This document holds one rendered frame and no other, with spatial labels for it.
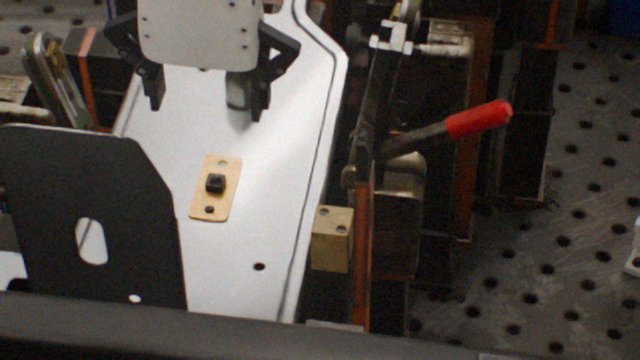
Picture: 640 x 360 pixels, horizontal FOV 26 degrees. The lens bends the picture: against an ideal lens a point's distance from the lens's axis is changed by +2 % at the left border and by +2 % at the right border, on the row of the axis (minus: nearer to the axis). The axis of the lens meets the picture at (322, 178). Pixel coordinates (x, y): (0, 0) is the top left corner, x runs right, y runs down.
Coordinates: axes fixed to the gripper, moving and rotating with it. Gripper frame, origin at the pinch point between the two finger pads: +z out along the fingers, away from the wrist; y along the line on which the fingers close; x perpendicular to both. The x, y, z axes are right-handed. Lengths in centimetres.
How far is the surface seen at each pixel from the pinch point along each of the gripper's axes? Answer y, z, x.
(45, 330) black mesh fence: -9, -43, 57
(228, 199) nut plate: -1.4, 11.6, 1.4
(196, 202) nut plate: 1.5, 11.6, 2.2
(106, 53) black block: 15.7, 12.8, -18.2
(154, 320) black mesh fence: -13, -43, 56
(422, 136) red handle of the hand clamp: -19.3, 1.4, 0.4
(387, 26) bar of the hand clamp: -15.7, -9.5, -1.1
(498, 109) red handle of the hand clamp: -25.6, -2.8, 0.5
